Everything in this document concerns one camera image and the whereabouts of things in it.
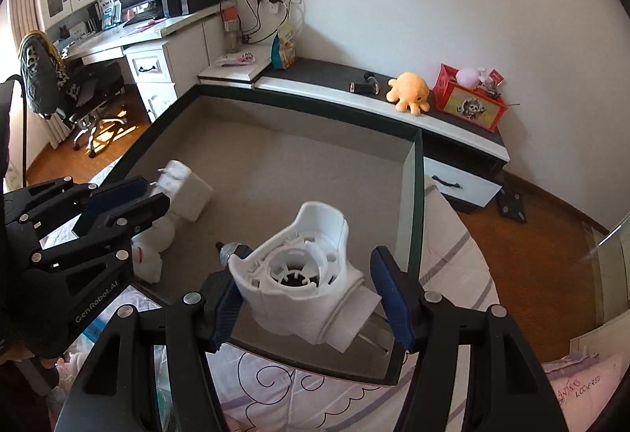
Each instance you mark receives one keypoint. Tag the blue snack bag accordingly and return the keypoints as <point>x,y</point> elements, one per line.
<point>283,48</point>

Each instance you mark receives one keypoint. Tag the white desk with drawers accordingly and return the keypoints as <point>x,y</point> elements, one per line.
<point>164,58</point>

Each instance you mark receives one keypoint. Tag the black white tv cabinet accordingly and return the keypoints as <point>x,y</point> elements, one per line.
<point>465,162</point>

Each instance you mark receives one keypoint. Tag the black office chair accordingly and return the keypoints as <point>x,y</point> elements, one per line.
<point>80,97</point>

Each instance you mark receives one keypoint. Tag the yellow octopus plush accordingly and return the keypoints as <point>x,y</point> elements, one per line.
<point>409,93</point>

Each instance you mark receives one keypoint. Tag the white power adapter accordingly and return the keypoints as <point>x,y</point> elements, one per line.
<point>188,193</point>

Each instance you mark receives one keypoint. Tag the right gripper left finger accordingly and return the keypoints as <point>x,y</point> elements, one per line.
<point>148,371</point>

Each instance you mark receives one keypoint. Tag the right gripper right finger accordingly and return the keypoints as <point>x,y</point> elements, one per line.
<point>507,387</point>

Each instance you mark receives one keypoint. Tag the pink storage box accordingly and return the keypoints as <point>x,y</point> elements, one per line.
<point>265,154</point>

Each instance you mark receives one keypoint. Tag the white plastic housing part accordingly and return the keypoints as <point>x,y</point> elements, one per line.
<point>299,282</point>

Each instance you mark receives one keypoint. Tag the pink pillow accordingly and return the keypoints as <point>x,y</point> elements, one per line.
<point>584,383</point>

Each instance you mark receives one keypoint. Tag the black bathroom scale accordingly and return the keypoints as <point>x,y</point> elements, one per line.
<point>510,205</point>

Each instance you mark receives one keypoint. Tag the white small figure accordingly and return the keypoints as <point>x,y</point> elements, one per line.
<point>147,248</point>

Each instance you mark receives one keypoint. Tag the orange cap bottle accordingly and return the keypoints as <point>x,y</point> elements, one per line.
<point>232,29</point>

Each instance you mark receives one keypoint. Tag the pink plush toy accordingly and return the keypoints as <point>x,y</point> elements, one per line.
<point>470,78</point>

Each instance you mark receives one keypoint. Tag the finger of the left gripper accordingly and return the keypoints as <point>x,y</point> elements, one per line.
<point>109,235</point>
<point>107,198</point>

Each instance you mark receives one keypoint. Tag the black handle tool on cabinet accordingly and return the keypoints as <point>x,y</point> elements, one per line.
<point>368,86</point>

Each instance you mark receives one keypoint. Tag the red cartoon storage box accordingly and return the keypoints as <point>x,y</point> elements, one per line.
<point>476,106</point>

